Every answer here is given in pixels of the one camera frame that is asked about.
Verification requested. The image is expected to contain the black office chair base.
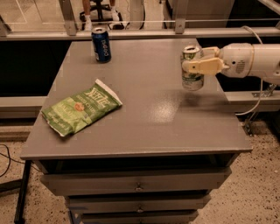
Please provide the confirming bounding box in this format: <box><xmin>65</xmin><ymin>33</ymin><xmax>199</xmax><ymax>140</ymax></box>
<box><xmin>79</xmin><ymin>0</ymin><xmax>126</xmax><ymax>31</ymax></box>

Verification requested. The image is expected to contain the black metal stand leg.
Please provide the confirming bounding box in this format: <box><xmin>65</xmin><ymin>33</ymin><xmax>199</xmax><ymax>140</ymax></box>
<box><xmin>14</xmin><ymin>160</ymin><xmax>32</xmax><ymax>224</ymax></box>

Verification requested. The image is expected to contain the grey drawer cabinet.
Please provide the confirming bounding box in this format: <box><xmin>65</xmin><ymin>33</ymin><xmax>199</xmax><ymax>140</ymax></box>
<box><xmin>22</xmin><ymin>39</ymin><xmax>250</xmax><ymax>224</ymax></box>

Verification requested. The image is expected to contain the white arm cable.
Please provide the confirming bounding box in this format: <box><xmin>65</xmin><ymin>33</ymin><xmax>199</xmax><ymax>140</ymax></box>
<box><xmin>234</xmin><ymin>25</ymin><xmax>264</xmax><ymax>116</ymax></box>

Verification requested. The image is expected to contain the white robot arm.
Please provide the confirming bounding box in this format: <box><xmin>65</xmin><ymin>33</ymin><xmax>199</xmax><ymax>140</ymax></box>
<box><xmin>182</xmin><ymin>43</ymin><xmax>280</xmax><ymax>85</ymax></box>

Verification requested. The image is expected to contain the black floor cable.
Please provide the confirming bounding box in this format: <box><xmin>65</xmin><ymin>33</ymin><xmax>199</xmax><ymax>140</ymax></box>
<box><xmin>0</xmin><ymin>143</ymin><xmax>27</xmax><ymax>179</ymax></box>

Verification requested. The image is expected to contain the person's white shoe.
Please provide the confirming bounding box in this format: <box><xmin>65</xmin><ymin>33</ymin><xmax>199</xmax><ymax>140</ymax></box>
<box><xmin>111</xmin><ymin>8</ymin><xmax>120</xmax><ymax>22</ymax></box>
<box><xmin>84</xmin><ymin>15</ymin><xmax>92</xmax><ymax>31</ymax></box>

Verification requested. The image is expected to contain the silver green 7up can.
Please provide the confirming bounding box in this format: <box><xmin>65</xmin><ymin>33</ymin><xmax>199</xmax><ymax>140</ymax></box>
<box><xmin>181</xmin><ymin>44</ymin><xmax>204</xmax><ymax>91</ymax></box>

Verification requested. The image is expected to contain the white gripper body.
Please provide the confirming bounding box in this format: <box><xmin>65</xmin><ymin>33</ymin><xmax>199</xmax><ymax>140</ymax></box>
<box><xmin>219</xmin><ymin>43</ymin><xmax>254</xmax><ymax>78</ymax></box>

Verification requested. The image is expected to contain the blue Pepsi can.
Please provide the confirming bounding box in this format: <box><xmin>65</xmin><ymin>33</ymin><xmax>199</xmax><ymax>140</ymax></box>
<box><xmin>91</xmin><ymin>27</ymin><xmax>111</xmax><ymax>63</ymax></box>

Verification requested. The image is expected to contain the person's right white shoe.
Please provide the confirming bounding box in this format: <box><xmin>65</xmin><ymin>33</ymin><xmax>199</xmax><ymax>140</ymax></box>
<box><xmin>111</xmin><ymin>8</ymin><xmax>120</xmax><ymax>22</ymax></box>

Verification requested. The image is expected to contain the person's left white shoe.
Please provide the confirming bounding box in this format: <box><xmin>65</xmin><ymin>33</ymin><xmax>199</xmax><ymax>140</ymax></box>
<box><xmin>84</xmin><ymin>15</ymin><xmax>92</xmax><ymax>31</ymax></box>

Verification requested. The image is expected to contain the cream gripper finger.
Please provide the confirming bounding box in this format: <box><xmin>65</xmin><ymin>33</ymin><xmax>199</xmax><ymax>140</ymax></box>
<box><xmin>182</xmin><ymin>58</ymin><xmax>228</xmax><ymax>75</ymax></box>
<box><xmin>202</xmin><ymin>46</ymin><xmax>221</xmax><ymax>58</ymax></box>

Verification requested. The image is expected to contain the green Kettle chips bag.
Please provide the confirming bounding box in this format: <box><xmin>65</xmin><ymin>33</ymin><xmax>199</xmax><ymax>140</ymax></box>
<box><xmin>41</xmin><ymin>80</ymin><xmax>123</xmax><ymax>137</ymax></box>

